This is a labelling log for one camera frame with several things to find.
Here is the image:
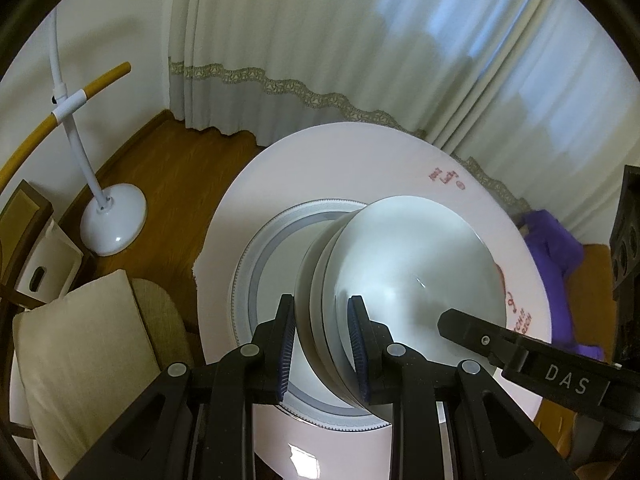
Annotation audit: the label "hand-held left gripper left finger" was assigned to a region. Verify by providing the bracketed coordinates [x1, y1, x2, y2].
[65, 294, 297, 480]

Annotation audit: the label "cream cushion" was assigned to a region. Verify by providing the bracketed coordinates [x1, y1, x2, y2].
[11, 269, 168, 467]

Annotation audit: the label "beige curtain panel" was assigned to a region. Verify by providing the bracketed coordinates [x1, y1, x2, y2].
[167, 0, 531, 161]
[430, 0, 640, 221]

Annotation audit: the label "brown armchair with purple throw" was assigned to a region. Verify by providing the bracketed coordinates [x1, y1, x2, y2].
[515, 210, 608, 361]

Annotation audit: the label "white stand yellow arms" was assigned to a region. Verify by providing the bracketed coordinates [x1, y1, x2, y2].
[0, 0, 147, 257]

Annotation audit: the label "round pink table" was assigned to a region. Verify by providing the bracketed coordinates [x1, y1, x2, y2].
[192, 121, 553, 480]

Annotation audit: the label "white plate grey rim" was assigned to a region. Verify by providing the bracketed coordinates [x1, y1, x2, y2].
[231, 199, 396, 432]

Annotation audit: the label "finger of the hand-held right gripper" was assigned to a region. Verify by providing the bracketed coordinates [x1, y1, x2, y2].
[436, 308, 640, 418]
[609, 164, 640, 363]

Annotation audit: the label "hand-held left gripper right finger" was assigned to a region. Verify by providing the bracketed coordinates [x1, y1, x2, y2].
[347, 295, 543, 480]

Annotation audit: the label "pale box with handle slot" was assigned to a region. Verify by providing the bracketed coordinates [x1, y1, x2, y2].
[14, 217, 83, 306]

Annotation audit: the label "brown woven cushion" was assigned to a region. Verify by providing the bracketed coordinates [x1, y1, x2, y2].
[129, 279, 193, 361]

